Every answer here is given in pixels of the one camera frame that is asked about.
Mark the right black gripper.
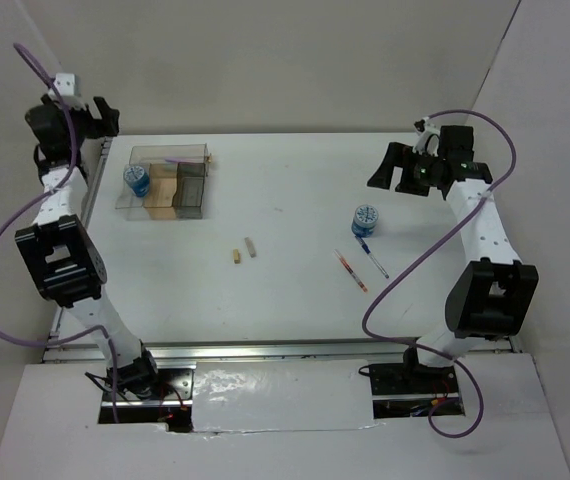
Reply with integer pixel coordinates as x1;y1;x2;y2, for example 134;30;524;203
368;141;445;197

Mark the blue labelled tape roll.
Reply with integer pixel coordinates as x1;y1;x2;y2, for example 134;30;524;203
123;165;150;198

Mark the white foil cover sheet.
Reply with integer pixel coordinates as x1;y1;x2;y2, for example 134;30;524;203
192;360;374;433

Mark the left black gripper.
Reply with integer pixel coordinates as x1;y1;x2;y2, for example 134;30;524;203
43;95;120;152

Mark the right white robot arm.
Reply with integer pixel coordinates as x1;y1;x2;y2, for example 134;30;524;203
367;120;539;392

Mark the aluminium front rail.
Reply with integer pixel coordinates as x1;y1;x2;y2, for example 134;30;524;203
42;339;514;364

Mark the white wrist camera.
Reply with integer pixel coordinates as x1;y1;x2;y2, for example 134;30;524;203
54;73;85;110
412;116;440;156

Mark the blue patterned tape roll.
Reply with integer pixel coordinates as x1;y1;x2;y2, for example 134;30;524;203
351;204;379;238

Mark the clear compartment organizer box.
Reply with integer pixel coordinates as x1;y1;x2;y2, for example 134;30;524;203
115;144;211;221

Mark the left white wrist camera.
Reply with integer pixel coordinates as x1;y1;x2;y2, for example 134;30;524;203
54;73;85;110

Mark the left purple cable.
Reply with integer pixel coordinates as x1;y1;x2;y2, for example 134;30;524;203
0;42;119;424

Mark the blue ballpoint pen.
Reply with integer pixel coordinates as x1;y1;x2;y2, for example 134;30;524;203
355;236;390;279

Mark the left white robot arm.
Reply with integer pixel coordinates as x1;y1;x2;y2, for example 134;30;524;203
14;95;163;400

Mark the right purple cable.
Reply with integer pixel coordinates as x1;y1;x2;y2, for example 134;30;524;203
362;110;519;440

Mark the purple cable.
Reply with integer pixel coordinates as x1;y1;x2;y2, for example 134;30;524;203
0;42;119;424
362;110;519;440

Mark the red ballpoint pen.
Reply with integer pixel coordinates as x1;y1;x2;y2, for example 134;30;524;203
334;249;368;293

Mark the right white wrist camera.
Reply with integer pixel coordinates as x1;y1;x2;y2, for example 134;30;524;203
412;116;440;156

